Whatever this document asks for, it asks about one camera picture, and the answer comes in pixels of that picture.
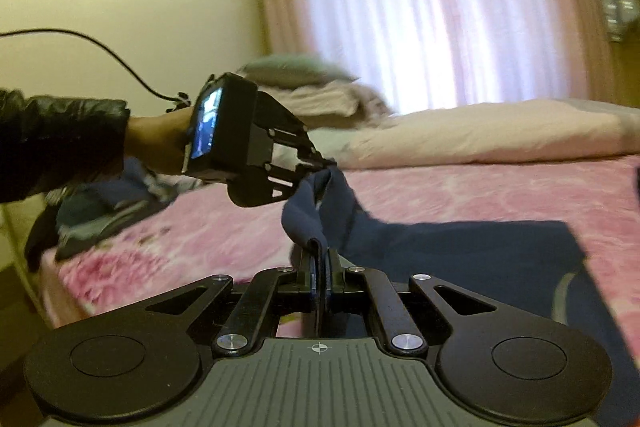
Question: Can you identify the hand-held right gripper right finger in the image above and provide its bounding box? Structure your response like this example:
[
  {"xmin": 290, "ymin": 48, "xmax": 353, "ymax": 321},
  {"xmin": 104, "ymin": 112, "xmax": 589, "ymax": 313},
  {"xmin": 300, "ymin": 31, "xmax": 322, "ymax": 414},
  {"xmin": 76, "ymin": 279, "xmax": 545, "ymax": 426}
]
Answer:
[{"xmin": 322, "ymin": 249, "xmax": 502, "ymax": 356}]

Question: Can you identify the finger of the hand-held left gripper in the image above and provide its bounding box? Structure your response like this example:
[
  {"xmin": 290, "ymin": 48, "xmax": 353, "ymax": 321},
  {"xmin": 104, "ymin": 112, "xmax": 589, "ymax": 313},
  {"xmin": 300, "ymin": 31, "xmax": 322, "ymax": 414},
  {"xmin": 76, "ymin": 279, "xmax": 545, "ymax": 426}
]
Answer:
[
  {"xmin": 255, "ymin": 91, "xmax": 337, "ymax": 172},
  {"xmin": 227, "ymin": 159, "xmax": 321, "ymax": 208}
]

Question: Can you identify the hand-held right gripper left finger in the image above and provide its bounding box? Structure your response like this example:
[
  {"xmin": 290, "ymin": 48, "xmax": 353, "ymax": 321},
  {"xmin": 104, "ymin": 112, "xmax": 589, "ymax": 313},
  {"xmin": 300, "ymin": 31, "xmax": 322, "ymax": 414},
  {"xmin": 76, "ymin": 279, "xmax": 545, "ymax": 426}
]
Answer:
[{"xmin": 142, "ymin": 249, "xmax": 322, "ymax": 356}]

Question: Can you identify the navy blue garment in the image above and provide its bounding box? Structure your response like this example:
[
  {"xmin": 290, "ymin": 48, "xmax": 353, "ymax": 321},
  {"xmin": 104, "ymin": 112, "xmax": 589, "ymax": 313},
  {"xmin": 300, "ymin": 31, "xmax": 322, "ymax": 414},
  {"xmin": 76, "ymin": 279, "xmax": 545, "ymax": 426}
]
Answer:
[{"xmin": 281, "ymin": 166, "xmax": 640, "ymax": 408}]

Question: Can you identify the person's left hand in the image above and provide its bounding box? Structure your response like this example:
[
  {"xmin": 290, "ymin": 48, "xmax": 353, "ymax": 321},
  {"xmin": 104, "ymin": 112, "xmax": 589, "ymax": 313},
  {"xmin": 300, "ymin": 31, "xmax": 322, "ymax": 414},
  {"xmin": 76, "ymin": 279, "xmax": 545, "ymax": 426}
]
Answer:
[{"xmin": 147, "ymin": 107, "xmax": 195, "ymax": 178}]

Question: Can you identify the pink folded blanket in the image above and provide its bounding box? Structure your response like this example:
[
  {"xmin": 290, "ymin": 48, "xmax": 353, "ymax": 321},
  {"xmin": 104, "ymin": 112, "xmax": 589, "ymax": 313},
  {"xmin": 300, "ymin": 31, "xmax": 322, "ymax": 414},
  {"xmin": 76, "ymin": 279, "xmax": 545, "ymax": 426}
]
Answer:
[{"xmin": 260, "ymin": 81, "xmax": 397, "ymax": 130}]

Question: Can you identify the grey pillow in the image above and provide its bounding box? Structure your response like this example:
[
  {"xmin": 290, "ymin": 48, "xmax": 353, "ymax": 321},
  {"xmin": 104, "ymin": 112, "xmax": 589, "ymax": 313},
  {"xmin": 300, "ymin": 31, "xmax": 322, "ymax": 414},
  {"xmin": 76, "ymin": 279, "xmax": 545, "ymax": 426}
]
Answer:
[{"xmin": 305, "ymin": 126, "xmax": 363, "ymax": 164}]

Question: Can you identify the grey-green pillow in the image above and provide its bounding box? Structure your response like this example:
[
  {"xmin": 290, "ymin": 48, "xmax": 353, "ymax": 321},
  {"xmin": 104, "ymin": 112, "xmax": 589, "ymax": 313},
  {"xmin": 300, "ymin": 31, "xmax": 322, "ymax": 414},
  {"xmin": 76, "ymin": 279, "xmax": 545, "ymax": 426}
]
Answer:
[{"xmin": 237, "ymin": 54, "xmax": 362, "ymax": 90}]

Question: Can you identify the pink curtain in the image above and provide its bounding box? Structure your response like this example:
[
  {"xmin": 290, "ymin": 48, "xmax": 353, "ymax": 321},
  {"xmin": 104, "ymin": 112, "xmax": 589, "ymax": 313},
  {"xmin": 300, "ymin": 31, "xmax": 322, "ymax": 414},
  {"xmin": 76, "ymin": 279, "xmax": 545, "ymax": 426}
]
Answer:
[{"xmin": 249, "ymin": 0, "xmax": 621, "ymax": 118}]

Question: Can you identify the pink floral bed sheet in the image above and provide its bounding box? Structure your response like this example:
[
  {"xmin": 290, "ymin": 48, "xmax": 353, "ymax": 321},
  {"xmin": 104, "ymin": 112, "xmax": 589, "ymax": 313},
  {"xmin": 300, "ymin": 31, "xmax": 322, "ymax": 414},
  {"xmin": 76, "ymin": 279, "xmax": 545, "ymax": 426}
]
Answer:
[{"xmin": 39, "ymin": 154, "xmax": 640, "ymax": 408}]

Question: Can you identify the dark teal striped garment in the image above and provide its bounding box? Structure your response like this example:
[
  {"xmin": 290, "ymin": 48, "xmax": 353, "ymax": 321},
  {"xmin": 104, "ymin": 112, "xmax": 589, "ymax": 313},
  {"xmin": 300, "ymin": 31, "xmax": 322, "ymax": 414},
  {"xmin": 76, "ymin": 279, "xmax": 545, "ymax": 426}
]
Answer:
[{"xmin": 54, "ymin": 184, "xmax": 174, "ymax": 261}]

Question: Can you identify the white sheer curtain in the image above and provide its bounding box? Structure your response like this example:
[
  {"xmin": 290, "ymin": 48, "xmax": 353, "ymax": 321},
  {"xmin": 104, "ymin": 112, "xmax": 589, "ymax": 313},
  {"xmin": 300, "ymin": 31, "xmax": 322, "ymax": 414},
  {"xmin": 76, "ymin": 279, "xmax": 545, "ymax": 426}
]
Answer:
[{"xmin": 292, "ymin": 0, "xmax": 568, "ymax": 115}]

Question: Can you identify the pink and grey duvet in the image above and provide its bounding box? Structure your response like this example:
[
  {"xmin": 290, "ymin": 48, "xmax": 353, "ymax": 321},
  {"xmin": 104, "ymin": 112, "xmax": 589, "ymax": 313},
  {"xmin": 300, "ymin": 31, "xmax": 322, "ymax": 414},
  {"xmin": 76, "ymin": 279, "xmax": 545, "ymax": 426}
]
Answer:
[{"xmin": 344, "ymin": 97, "xmax": 640, "ymax": 170}]

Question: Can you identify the black garment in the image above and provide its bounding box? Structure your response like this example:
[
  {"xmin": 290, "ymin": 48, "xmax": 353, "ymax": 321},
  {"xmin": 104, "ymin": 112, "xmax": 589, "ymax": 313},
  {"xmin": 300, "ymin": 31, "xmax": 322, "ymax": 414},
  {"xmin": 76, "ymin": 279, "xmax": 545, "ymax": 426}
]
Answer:
[{"xmin": 24, "ymin": 202, "xmax": 64, "ymax": 274}]

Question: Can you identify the black cable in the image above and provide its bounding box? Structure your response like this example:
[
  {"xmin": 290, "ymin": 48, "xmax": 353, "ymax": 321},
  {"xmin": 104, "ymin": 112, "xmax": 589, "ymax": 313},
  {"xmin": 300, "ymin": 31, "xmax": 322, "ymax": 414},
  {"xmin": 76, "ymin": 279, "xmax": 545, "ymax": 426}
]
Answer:
[{"xmin": 0, "ymin": 28, "xmax": 194, "ymax": 114}]

